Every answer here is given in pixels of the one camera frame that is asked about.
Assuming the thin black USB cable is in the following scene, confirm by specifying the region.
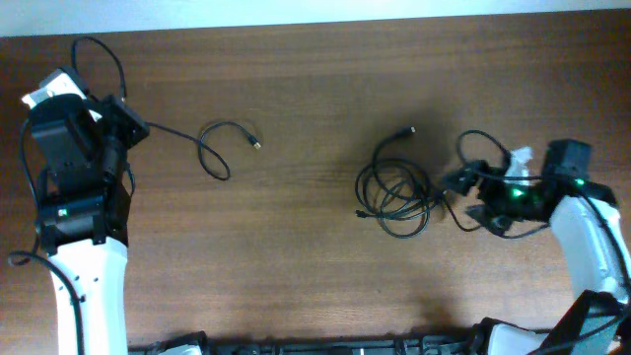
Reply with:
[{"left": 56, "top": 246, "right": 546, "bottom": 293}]
[{"left": 354, "top": 125, "right": 445, "bottom": 241}]

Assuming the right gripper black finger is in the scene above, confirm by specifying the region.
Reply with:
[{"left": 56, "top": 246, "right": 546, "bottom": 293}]
[
  {"left": 441, "top": 165, "right": 480, "bottom": 195},
  {"left": 465, "top": 204, "right": 497, "bottom": 230}
]

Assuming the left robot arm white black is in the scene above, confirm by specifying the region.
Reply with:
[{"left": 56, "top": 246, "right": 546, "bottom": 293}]
[{"left": 22, "top": 66, "right": 150, "bottom": 354}]

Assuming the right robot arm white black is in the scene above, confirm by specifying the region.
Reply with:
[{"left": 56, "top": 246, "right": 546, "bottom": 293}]
[{"left": 443, "top": 139, "right": 630, "bottom": 354}]

